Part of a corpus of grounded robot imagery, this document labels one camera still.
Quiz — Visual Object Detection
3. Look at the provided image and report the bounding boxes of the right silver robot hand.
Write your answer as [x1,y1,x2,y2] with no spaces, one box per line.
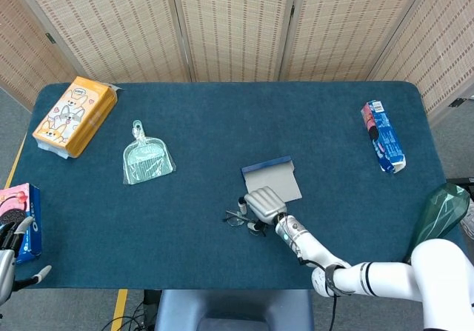
[238,185,289,232]

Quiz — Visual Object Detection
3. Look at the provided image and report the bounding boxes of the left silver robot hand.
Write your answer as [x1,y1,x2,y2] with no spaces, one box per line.
[0,215,53,306]

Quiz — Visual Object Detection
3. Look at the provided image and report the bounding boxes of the blue glasses case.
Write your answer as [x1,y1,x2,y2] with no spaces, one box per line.
[240,156,304,203]

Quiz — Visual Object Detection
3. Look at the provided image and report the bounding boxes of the black eyeglasses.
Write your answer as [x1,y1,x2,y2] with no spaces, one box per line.
[223,208,268,238]

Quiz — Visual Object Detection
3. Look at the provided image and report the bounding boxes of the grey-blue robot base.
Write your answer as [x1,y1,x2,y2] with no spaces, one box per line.
[154,289,315,331]

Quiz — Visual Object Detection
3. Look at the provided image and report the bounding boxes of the pink Oreo cookie box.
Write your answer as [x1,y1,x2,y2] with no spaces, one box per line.
[0,182,42,265]

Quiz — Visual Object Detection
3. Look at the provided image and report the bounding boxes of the blue felt table cover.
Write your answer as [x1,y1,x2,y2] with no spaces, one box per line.
[9,81,468,291]

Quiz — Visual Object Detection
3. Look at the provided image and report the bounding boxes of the teal dustpan brush set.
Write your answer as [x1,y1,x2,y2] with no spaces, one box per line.
[121,119,177,186]

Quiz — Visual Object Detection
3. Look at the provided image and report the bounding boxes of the blue Oreo cookie box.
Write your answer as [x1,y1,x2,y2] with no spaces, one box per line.
[361,100,408,175]

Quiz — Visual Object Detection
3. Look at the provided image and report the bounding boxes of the black table leg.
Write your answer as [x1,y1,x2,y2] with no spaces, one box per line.
[143,289,161,331]

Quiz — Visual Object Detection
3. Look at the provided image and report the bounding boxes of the yellow corgi tissue pack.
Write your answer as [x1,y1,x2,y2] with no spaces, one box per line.
[32,76,119,160]

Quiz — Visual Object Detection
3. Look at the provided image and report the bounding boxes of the green glass vase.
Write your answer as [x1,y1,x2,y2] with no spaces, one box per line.
[403,182,470,265]

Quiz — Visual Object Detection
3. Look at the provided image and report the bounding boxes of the woven folding screen panel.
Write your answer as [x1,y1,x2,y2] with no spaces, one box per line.
[7,0,193,84]
[0,0,71,112]
[279,0,433,84]
[168,0,299,84]
[366,0,474,124]

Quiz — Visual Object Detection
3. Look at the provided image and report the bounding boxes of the black equipment base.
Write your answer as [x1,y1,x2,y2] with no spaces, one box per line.
[446,177,474,198]

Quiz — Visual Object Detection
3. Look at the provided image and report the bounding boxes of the grey white sneaker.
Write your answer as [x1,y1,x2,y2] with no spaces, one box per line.
[460,197,474,240]

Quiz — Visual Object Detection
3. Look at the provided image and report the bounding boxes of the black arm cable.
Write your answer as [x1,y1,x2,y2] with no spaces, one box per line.
[294,247,353,331]

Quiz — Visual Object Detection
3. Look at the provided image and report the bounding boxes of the black floor cables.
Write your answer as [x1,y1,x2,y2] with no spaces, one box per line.
[99,297,156,331]

